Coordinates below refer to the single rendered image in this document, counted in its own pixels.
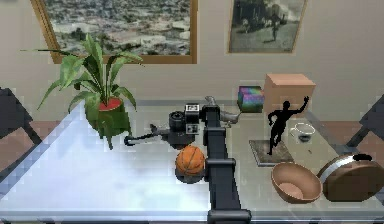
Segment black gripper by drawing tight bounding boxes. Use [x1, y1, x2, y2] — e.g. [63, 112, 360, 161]
[123, 111, 200, 150]

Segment orange basketball alarm clock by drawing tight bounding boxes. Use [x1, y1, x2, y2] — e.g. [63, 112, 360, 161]
[174, 145, 207, 185]

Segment green house plant in pot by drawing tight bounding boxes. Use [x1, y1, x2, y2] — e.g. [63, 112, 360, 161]
[19, 33, 145, 151]

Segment grey curved figurine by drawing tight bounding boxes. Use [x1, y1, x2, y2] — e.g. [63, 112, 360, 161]
[204, 95, 243, 128]

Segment glass top table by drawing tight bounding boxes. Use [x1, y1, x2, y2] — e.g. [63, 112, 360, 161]
[0, 99, 384, 224]

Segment multicoloured cube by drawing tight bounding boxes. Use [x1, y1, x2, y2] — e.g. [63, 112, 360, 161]
[236, 85, 266, 114]

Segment wood framed landscape picture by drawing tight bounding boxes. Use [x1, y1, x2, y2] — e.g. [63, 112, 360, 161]
[29, 0, 199, 65]

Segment black figure statue on base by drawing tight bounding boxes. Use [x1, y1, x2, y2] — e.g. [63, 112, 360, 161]
[248, 95, 311, 167]

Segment black chair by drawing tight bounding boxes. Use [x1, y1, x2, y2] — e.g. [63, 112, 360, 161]
[0, 86, 43, 175]
[345, 94, 384, 158]

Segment brown cardboard box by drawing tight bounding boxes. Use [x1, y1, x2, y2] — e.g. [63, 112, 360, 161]
[262, 73, 317, 117]

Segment clear glass cup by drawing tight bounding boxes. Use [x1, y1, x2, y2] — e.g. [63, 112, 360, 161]
[288, 122, 317, 144]

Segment brown bowl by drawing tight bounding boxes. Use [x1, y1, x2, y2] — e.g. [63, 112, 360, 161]
[270, 161, 323, 205]

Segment framed grey figure picture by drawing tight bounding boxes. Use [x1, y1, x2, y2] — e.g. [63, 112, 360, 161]
[226, 0, 309, 55]

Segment brown round pan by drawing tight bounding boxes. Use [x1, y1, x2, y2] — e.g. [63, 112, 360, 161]
[316, 153, 384, 203]

